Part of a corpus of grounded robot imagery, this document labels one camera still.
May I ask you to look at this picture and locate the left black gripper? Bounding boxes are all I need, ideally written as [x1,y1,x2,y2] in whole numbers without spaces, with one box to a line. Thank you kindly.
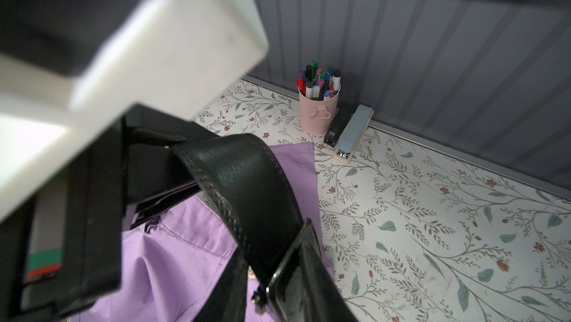
[1,105,213,321]

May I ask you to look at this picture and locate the purple trousers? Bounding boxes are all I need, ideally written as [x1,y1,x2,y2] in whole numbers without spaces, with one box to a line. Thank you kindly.
[66,142,335,322]

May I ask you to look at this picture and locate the black leather belt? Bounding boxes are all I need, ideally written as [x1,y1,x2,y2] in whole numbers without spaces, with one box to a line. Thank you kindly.
[173,134,354,321]

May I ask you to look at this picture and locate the pink pen cup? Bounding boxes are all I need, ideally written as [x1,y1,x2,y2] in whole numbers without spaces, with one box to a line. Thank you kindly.
[298,89,339,135]

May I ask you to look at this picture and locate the light blue stapler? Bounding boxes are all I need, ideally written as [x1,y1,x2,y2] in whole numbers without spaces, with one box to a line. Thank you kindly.
[334,104,374,164]

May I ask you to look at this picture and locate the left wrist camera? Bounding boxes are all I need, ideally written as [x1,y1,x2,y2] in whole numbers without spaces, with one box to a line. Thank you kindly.
[1,0,269,217]

